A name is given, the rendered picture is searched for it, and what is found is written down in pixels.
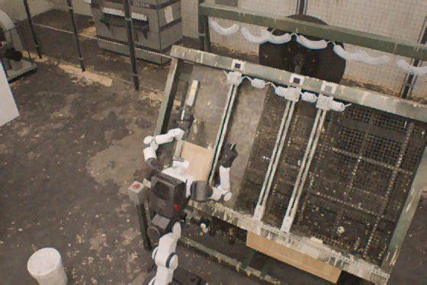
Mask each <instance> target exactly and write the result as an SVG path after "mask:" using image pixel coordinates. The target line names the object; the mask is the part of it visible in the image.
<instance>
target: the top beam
mask: <svg viewBox="0 0 427 285"><path fill-rule="evenodd" d="M170 56H171V57H177V58H180V59H184V60H187V61H190V62H195V63H201V64H204V65H207V66H213V67H215V68H218V69H223V68H220V67H218V65H219V64H220V65H223V66H228V67H232V64H233V60H236V61H240V62H244V61H241V60H238V59H233V58H229V57H226V56H218V55H215V54H211V53H206V52H203V51H199V50H194V49H188V48H184V47H181V46H176V45H172V51H171V54H170ZM244 63H245V64H244V66H243V69H242V70H243V71H245V72H254V73H257V74H259V75H265V76H268V77H271V78H276V79H279V80H282V81H285V82H290V80H291V74H293V75H298V74H295V73H292V72H286V71H283V70H280V69H275V68H272V67H268V66H260V65H257V64H253V63H250V62H244ZM224 70H226V71H229V70H228V69H224ZM243 75H248V74H245V73H243ZM249 76H252V77H255V78H259V77H256V76H253V75H249ZM298 76H302V77H304V81H303V85H304V86H307V87H311V88H315V89H318V90H321V88H322V86H323V82H324V81H322V80H318V79H315V78H311V77H306V76H303V75H298ZM260 79H263V80H266V81H269V82H273V81H270V80H267V79H264V78H260ZM328 83H330V84H334V85H336V88H335V94H337V95H341V96H343V97H347V98H351V99H354V100H358V102H357V103H355V102H352V101H347V100H344V99H341V98H337V99H340V100H343V101H347V102H351V103H353V104H358V105H361V106H364V107H369V108H371V109H377V110H382V111H384V112H387V113H390V114H395V115H397V116H400V117H405V118H407V119H413V120H418V121H420V122H423V123H427V108H426V107H422V106H419V105H416V104H411V103H408V102H405V101H400V100H397V99H392V98H387V97H384V96H381V95H378V94H373V93H370V92H366V91H362V90H358V89H355V88H350V87H347V86H344V85H339V84H336V83H333V82H328ZM324 91H327V92H330V93H331V91H332V87H331V86H328V85H326V86H325V88H324Z"/></svg>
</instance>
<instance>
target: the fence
mask: <svg viewBox="0 0 427 285"><path fill-rule="evenodd" d="M194 82H197V86H196V88H193V84H194ZM199 84H200V82H199V81H197V80H194V79H193V82H192V86H191V90H192V89H194V90H195V92H194V96H193V95H191V90H190V94H189V97H188V103H187V105H191V111H192V110H193V109H194V104H195V101H196V97H197V90H198V87H199ZM183 145H184V143H183V142H179V141H178V142H177V148H176V152H175V156H176V157H180V156H181V151H182V148H183Z"/></svg>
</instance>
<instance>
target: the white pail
mask: <svg viewBox="0 0 427 285"><path fill-rule="evenodd" d="M32 246H33V248H34V245H32ZM34 250H35V249H34ZM27 269H28V271H29V272H30V273H31V275H32V276H33V277H35V278H36V279H37V281H38V282H39V284H40V285H66V284H67V276H66V273H65V270H64V267H63V264H62V258H61V256H60V254H59V252H58V251H56V250H55V249H52V248H43V249H41V250H39V251H36V250H35V254H34V255H32V257H31V258H29V261H28V263H27Z"/></svg>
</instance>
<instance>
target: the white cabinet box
mask: <svg viewBox="0 0 427 285"><path fill-rule="evenodd" d="M18 116H20V114H19V112H18V109H17V106H16V104H15V102H14V98H13V95H12V94H11V89H10V88H9V85H8V81H7V79H6V77H5V73H4V71H3V68H2V64H1V61H0V126H1V125H4V124H5V123H7V122H8V121H10V120H12V119H13V118H16V117H18Z"/></svg>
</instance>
